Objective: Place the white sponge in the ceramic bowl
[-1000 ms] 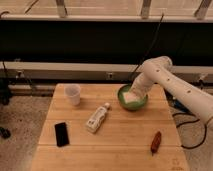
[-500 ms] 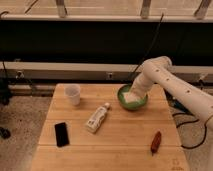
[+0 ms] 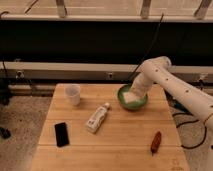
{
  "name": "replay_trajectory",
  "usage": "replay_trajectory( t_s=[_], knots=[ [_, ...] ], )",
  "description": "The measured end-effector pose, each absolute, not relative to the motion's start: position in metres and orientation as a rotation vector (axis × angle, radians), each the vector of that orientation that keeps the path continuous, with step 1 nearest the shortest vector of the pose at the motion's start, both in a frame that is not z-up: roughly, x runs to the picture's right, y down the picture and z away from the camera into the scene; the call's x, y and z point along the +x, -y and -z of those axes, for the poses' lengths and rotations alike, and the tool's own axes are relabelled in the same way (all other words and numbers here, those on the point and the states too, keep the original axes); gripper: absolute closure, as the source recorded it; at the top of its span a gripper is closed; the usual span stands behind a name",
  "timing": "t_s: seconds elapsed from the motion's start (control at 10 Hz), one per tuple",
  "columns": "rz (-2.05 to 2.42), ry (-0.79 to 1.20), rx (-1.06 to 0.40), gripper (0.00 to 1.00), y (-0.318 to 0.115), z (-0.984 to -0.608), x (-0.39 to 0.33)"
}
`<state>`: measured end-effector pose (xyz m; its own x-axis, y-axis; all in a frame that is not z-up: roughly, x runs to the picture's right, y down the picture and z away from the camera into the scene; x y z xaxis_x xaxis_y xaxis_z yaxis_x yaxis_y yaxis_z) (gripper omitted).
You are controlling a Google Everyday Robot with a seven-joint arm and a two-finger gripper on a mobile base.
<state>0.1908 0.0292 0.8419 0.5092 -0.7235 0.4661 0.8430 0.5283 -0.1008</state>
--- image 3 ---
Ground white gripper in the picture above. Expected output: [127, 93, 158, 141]
[130, 73, 153, 96]

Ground white sponge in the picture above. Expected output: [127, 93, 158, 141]
[123, 92, 144, 103]

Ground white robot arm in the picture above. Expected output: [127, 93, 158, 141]
[130, 57, 213, 132]

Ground green ceramic bowl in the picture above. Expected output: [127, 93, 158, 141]
[117, 84, 148, 111]

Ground white plastic bottle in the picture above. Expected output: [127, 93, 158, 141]
[86, 103, 110, 133]

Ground wooden table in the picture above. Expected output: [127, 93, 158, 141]
[31, 84, 190, 171]

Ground translucent plastic cup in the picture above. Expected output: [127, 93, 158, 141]
[64, 84, 81, 106]

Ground black smartphone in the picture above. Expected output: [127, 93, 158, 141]
[55, 122, 69, 147]

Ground black cable on floor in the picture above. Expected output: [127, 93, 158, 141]
[172, 113, 207, 150]

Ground black cable on wall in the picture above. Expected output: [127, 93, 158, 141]
[125, 12, 165, 83]

